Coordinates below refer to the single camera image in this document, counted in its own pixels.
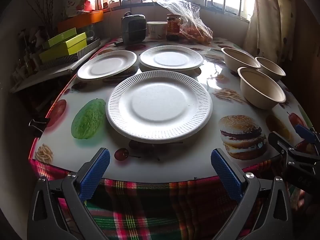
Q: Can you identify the beige paper bowl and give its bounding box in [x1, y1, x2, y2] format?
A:
[238, 67, 286, 110]
[255, 57, 286, 82]
[221, 48, 261, 72]

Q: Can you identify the white paper plate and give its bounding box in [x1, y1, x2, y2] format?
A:
[76, 50, 137, 81]
[139, 45, 204, 71]
[106, 70, 213, 144]

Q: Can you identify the person right hand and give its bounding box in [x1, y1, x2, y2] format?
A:
[290, 188, 305, 210]

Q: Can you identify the black binder clip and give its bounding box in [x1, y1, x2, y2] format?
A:
[28, 117, 50, 138]

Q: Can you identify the fruit print tablecloth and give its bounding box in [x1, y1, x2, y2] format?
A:
[29, 38, 312, 183]

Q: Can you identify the floral cream curtain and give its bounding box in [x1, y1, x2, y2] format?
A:
[243, 0, 296, 63]

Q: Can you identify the grey side shelf board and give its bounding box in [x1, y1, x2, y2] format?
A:
[9, 38, 111, 93]

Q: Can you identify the plastic bag of oranges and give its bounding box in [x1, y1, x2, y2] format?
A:
[157, 0, 213, 44]

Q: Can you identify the red label sauce jar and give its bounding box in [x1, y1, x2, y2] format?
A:
[167, 14, 181, 41]

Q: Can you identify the striped black white box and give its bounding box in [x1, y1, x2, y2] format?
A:
[39, 39, 101, 71]

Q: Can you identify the white yogurt tub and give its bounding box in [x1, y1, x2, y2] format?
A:
[146, 21, 167, 40]

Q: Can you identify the lime green box lower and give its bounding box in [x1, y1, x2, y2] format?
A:
[39, 33, 87, 63]

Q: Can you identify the lime green box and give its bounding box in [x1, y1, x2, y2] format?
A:
[39, 33, 87, 63]
[42, 28, 76, 49]

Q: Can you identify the lime green box upper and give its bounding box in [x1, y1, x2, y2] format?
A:
[42, 28, 76, 49]

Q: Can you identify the grey portable heater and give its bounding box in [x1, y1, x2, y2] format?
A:
[121, 11, 146, 45]

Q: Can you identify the orange box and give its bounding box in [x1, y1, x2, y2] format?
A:
[57, 10, 104, 33]

